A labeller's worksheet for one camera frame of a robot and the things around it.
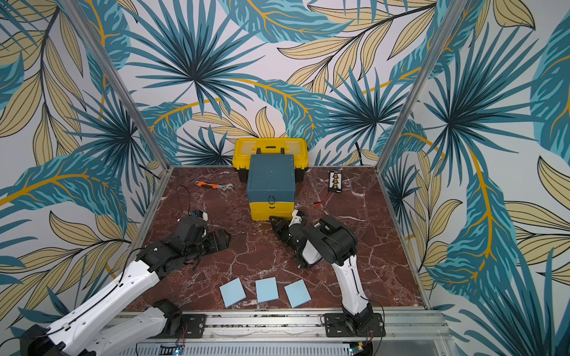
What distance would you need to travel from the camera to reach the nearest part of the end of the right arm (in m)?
0.78

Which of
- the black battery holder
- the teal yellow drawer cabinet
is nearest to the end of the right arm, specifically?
the teal yellow drawer cabinet

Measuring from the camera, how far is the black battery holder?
1.12m
